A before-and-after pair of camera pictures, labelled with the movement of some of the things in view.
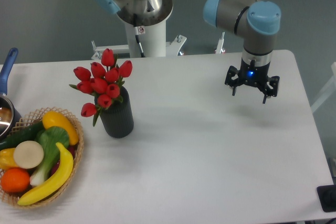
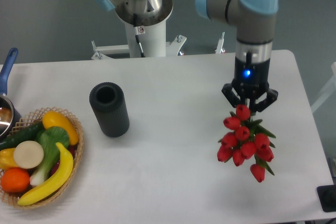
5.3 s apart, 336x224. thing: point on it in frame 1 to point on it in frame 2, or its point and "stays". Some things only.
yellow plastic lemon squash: (53, 119) stays
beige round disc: (28, 155) stays
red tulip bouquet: (103, 81) to (245, 139)
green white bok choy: (48, 138) stays
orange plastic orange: (15, 180) stays
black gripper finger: (232, 79) to (230, 95)
